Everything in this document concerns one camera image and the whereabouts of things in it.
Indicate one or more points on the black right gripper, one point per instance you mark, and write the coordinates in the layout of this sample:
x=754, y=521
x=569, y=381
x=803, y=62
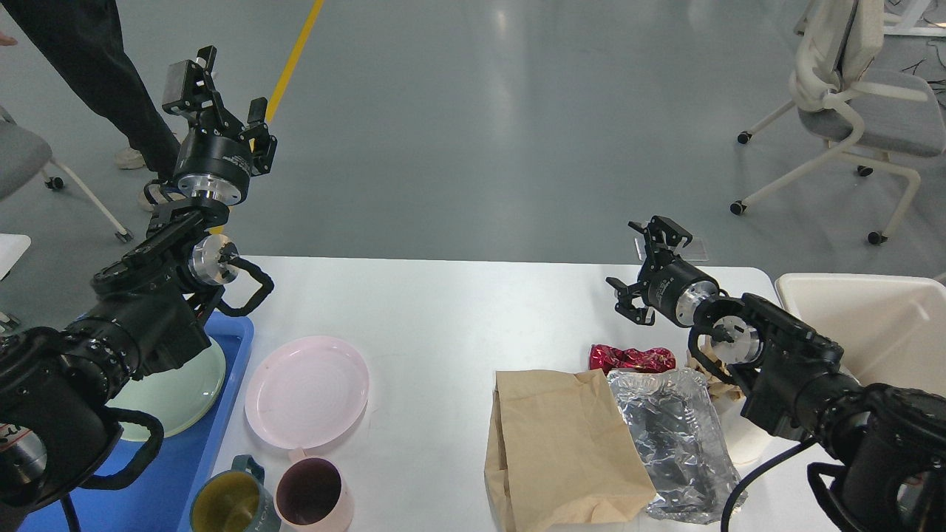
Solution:
x=674, y=287

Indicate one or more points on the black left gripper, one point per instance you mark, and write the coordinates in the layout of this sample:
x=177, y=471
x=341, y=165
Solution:
x=210, y=163

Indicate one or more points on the pink plate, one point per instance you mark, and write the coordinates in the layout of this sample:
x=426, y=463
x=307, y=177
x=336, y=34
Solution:
x=307, y=393

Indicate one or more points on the pink mug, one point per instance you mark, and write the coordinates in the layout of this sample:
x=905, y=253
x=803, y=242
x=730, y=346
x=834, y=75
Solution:
x=312, y=495

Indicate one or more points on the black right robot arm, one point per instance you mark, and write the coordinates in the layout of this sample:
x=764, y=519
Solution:
x=888, y=442

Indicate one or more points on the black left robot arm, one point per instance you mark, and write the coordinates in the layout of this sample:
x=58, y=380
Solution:
x=153, y=305

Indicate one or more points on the crushed red can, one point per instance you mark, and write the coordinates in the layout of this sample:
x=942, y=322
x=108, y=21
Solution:
x=652, y=360

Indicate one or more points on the person in black trousers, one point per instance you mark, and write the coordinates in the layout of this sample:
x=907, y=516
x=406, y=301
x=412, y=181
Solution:
x=83, y=41

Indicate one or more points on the crumpled aluminium foil tray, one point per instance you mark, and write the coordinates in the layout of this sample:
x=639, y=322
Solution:
x=680, y=440

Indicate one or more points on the crumpled brown paper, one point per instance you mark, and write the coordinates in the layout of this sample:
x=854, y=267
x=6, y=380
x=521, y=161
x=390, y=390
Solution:
x=717, y=388

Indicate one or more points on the grey chair at left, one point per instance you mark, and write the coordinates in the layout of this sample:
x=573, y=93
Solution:
x=26, y=155

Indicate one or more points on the white paper cup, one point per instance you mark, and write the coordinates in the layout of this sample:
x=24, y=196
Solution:
x=744, y=441

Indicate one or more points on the brown paper bag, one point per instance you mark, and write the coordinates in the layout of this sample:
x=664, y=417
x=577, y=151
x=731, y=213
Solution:
x=559, y=452

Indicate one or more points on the white table at left edge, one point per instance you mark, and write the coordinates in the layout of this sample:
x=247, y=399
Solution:
x=13, y=247

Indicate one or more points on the white plastic bin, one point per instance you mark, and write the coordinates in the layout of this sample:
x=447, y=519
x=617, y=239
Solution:
x=892, y=328

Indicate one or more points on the white grey office chair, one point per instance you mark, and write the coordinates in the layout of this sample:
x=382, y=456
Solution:
x=863, y=114

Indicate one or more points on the light green plate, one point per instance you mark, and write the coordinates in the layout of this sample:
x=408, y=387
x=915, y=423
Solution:
x=178, y=398

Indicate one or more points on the blue plastic tray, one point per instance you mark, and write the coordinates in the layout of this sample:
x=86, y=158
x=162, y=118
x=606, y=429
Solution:
x=159, y=473

